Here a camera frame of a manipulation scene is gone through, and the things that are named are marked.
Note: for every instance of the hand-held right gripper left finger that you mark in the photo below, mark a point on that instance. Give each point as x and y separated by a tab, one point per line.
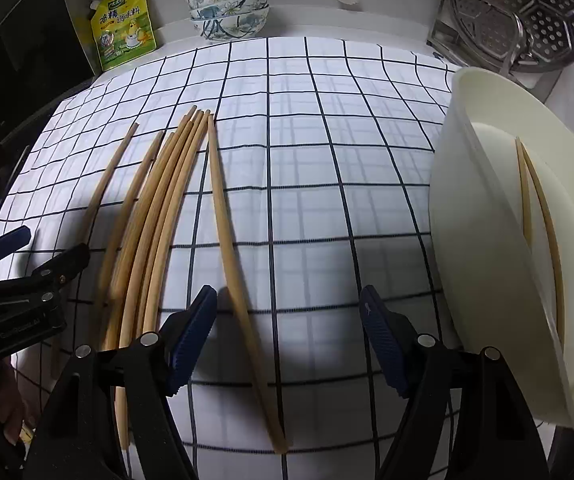
191	345

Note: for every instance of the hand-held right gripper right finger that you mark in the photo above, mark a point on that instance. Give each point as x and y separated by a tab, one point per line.
386	347

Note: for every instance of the tapered wooden chopstick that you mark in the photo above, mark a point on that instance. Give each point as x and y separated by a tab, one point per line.
524	200
232	270
549	250

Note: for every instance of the bundle of wooden chopsticks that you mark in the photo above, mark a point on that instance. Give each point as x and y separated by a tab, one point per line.
154	240

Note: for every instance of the white plastic bin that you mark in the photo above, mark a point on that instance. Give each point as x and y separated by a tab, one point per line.
472	240

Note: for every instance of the white checked cloth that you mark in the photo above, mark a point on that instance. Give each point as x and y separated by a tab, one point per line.
317	160

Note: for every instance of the yellow seasoning pouch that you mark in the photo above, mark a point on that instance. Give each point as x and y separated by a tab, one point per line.
122	30

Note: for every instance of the perforated steel steamer plate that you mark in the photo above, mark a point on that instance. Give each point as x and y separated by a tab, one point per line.
542	25

